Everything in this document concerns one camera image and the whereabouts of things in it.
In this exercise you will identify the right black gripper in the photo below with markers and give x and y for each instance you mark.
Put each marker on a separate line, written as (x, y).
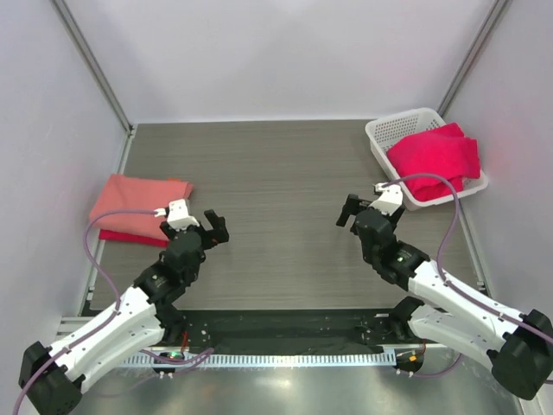
(352, 207)

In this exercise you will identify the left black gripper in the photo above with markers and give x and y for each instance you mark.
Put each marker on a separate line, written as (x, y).
(219, 232)

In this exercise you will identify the crimson red t shirt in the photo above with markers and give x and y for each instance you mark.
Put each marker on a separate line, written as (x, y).
(445, 151)

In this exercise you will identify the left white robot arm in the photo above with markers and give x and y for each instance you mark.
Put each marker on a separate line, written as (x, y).
(54, 378)

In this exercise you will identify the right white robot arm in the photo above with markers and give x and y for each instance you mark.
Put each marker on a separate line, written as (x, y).
(515, 347)

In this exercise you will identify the white perforated plastic basket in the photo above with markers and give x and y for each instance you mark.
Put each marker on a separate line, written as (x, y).
(387, 131)

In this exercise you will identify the folded salmon pink t shirt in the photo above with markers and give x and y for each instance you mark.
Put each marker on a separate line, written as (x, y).
(129, 194)

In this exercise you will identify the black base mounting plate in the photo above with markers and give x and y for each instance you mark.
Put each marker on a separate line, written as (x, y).
(210, 328)

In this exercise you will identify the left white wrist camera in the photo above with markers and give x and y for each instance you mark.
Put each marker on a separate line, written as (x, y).
(177, 215)

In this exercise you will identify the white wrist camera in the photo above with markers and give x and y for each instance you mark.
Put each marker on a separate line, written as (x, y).
(389, 198)
(177, 215)

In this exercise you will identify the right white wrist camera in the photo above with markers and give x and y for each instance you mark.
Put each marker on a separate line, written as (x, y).
(389, 198)

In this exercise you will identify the slotted grey cable duct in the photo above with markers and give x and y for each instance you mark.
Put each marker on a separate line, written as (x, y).
(384, 359)

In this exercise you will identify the right aluminium frame post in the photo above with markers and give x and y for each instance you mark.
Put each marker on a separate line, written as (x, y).
(491, 21)

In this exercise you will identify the aluminium frame post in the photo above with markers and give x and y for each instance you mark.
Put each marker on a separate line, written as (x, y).
(80, 42)
(491, 21)

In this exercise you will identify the left aluminium frame post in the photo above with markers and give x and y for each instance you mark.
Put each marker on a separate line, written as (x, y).
(80, 42)

